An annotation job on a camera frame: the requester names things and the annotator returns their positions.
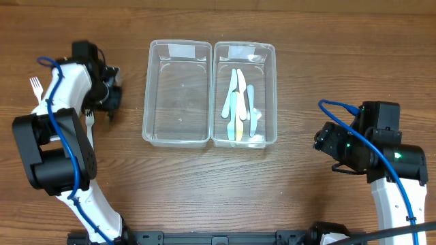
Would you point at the pale blue plastic knife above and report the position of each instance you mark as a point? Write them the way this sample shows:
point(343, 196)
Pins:
point(253, 113)

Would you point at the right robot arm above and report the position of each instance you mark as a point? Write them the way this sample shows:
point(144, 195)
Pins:
point(366, 141)

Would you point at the light blue plastic knife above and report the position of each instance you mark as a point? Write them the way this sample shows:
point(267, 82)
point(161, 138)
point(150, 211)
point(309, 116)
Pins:
point(232, 86)

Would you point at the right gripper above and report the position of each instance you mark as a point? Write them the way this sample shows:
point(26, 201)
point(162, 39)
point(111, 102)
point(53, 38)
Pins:
point(324, 137)

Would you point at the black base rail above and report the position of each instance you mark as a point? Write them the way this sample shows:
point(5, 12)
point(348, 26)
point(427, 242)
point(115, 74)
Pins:
point(280, 237)

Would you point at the left clear plastic container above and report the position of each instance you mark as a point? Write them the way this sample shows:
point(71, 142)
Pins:
point(176, 99)

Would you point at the white plastic fork far left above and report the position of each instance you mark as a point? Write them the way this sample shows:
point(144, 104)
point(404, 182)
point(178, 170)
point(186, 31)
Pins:
point(37, 88)

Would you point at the white plastic fork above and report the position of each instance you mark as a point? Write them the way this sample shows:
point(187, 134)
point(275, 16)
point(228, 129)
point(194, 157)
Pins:
point(37, 88)
point(89, 120)

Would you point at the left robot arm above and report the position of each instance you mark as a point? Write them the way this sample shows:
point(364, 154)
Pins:
point(55, 141)

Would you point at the white plastic knife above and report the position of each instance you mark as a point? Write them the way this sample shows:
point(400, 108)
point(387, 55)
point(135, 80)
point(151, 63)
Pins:
point(241, 89)

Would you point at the yellow plastic knife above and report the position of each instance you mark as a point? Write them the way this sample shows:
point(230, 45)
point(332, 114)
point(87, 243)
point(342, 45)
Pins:
point(239, 121)

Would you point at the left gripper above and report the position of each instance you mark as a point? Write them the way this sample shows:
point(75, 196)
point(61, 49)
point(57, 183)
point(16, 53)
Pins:
point(114, 96)

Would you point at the teal plastic knife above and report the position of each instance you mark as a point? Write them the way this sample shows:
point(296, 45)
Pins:
point(231, 127)

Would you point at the white plastic fork lower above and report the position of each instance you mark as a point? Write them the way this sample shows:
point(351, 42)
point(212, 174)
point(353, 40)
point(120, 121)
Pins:
point(89, 120)

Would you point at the right clear plastic container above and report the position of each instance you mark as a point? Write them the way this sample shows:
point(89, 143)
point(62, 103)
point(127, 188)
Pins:
point(259, 66)

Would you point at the clear plastic container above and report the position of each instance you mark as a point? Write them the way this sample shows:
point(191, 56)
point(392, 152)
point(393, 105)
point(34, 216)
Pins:
point(176, 99)
point(259, 66)

